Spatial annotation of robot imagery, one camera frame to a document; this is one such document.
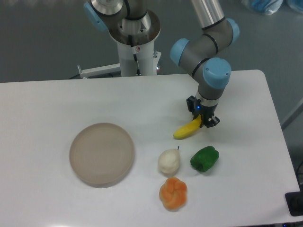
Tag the orange knot bread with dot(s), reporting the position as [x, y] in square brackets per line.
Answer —
[173, 193]

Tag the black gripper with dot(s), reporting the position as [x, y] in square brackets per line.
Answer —
[197, 109]

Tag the green bell pepper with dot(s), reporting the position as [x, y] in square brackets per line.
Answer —
[204, 159]

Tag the white pear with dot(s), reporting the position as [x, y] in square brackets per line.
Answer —
[169, 161]

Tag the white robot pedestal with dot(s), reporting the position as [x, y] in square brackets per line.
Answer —
[135, 45]

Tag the beige round plate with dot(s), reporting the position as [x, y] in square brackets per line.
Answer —
[102, 154]

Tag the black device at edge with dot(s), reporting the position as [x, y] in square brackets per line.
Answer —
[295, 203]

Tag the yellow banana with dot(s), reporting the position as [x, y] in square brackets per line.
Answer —
[188, 129]

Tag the blue plastic bag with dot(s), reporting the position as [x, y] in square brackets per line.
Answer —
[265, 7]

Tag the white left pedestal leg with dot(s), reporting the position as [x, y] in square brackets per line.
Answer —
[98, 71]

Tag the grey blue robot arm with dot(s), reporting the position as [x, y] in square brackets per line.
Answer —
[197, 58]

